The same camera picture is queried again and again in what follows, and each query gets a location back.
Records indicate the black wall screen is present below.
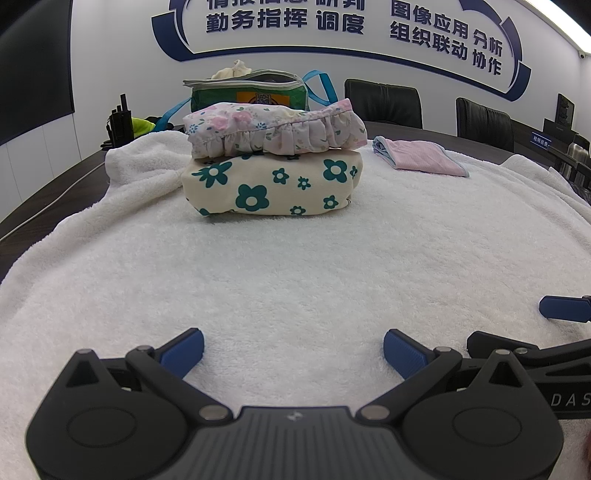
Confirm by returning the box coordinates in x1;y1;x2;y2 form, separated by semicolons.
0;0;75;146

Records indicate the blue wall lettering sign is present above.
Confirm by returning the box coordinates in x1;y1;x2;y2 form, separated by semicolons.
152;0;532;103

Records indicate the folded pink floral ruffled cloth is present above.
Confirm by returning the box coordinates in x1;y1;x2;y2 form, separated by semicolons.
182;98;369;160

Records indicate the folded green floral cloth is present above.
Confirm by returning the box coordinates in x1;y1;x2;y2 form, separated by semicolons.
181;150;362;219

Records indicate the black office chair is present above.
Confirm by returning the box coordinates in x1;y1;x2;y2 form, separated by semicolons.
455;97;514;152
344;78;423;129

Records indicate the pink and blue vest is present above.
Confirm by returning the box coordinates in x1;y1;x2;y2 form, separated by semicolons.
372;135;470;178

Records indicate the grey cable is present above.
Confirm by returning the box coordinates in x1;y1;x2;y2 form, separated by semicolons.
0;162;110;241

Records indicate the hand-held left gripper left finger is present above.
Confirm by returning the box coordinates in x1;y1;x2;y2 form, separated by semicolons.
58;328;232;424

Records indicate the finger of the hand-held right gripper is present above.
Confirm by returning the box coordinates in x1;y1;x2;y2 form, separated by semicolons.
539;295;591;319
466;330;591;370

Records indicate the silver thermos bottle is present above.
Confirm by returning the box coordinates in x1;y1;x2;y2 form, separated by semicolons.
567;142;588;183

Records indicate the black walkie-talkie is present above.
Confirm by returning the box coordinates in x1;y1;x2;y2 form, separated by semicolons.
108;93;134;148

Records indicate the cream cloth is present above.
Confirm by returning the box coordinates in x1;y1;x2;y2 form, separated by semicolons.
211;59;252;80

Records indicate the white fluffy blanket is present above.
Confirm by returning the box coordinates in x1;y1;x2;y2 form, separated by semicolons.
0;127;591;480

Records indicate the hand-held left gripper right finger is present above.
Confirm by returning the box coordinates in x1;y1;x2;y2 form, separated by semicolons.
361;329;536;424

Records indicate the green bag with blue straps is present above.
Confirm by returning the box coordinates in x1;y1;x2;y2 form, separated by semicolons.
152;69;340;132

